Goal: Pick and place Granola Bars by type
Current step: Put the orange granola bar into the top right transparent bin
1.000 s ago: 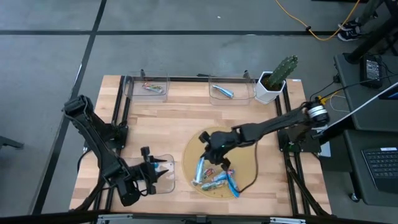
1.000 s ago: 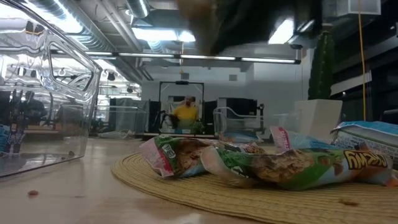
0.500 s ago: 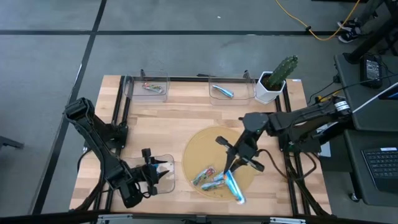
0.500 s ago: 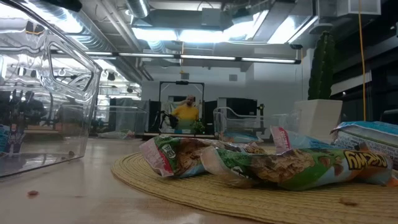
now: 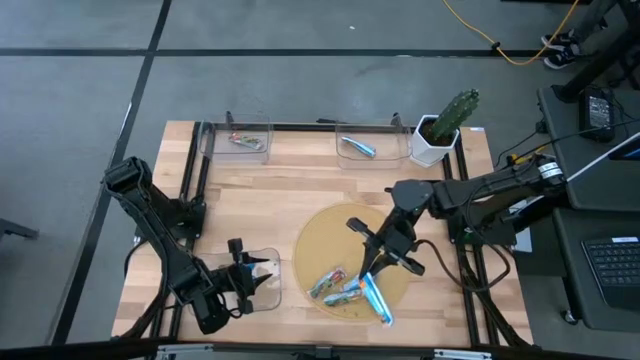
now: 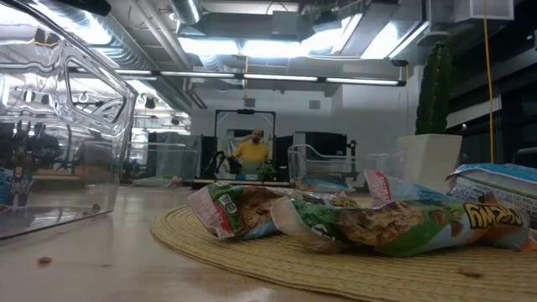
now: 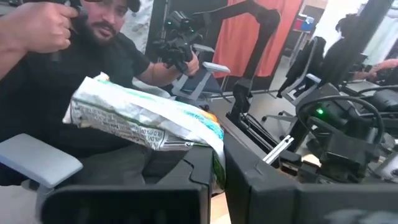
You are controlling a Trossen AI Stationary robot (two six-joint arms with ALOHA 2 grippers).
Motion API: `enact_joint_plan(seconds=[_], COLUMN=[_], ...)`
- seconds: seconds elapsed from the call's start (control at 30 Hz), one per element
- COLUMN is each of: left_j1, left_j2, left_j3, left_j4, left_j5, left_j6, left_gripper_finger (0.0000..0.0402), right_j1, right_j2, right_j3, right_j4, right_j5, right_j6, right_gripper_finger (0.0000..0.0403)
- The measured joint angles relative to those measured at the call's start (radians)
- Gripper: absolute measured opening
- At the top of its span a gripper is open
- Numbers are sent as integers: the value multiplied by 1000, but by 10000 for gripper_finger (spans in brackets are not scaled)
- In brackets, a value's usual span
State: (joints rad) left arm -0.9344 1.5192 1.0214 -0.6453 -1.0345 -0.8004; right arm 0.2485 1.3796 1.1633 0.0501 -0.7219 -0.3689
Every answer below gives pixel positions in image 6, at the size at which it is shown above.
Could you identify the green cactus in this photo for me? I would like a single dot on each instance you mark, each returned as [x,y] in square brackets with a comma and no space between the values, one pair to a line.
[434,92]

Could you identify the black cabinet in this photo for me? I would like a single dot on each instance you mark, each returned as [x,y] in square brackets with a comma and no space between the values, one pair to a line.
[327,144]

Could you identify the brown crumb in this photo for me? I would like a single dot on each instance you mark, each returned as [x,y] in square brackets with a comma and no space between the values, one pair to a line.
[44,260]

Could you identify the person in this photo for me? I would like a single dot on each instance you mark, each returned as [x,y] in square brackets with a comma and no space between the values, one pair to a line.
[44,147]
[251,153]

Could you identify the small green plant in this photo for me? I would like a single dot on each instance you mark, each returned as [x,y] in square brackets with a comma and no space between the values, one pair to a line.
[268,171]

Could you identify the clear plastic bin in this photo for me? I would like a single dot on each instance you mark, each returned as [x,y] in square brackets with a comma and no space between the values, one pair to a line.
[327,163]
[168,163]
[105,138]

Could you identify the round woven yellow placemat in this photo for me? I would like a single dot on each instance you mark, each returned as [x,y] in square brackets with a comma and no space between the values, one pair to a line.
[293,272]

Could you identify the long horizontal light bar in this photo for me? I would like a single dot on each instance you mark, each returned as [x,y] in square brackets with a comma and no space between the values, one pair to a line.
[277,77]

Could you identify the black metal station frame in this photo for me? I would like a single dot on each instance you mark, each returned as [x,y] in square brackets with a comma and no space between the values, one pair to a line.
[245,111]

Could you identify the silver ventilation duct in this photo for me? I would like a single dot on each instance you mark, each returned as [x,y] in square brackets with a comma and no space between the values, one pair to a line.
[186,10]

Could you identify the white plant pot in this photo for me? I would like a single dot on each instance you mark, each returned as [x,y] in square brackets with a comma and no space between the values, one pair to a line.
[428,155]

